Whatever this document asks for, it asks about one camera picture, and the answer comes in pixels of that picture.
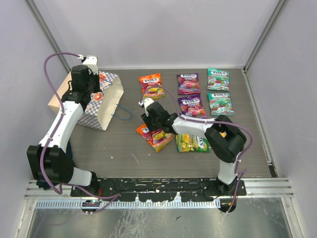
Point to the dark navy cloth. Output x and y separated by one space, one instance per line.
44 185

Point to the white slotted cable duct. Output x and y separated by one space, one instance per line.
87 204

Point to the blue checkered paper bag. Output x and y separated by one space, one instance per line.
102 105

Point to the purple snack packet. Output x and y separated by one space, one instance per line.
188 84
192 106

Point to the teal mint candy packet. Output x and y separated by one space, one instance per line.
218 80

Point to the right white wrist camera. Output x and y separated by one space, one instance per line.
145 103

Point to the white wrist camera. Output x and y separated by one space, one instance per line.
91 62
145 103

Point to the teal white snack packet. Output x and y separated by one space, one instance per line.
220 104

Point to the green snack packet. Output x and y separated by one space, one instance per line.
190 143

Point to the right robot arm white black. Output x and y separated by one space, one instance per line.
225 138

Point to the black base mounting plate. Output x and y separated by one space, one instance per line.
166 189

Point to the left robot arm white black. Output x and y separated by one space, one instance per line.
48 160

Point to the orange snack packet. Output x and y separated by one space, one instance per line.
151 86
158 139

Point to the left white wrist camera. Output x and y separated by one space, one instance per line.
91 62

